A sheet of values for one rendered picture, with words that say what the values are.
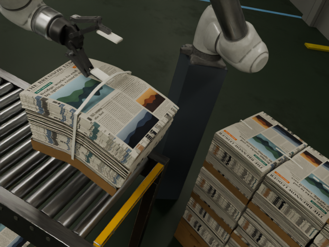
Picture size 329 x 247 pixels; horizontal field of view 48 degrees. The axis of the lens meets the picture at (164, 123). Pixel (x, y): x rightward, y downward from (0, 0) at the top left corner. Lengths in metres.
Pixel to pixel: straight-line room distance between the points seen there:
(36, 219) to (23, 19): 0.61
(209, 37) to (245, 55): 0.22
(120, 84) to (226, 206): 0.90
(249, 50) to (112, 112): 0.73
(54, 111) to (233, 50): 0.80
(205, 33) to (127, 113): 0.76
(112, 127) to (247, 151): 0.78
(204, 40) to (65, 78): 0.77
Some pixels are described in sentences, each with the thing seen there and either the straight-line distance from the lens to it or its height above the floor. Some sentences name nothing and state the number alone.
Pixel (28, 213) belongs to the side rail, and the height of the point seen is 0.80.
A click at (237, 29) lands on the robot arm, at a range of 1.51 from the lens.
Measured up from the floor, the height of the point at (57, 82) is 1.15.
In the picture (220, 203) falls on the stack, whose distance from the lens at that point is 1.85.
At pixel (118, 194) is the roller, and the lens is 1.35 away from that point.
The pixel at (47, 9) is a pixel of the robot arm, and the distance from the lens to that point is 1.18.
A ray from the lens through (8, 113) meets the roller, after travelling 1.64.
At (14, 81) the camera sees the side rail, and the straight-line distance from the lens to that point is 1.81.
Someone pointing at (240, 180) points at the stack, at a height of 0.70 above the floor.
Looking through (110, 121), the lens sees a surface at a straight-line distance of 1.06.
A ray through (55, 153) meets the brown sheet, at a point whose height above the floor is 0.96.
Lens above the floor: 1.83
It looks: 38 degrees down
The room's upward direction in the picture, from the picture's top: 16 degrees clockwise
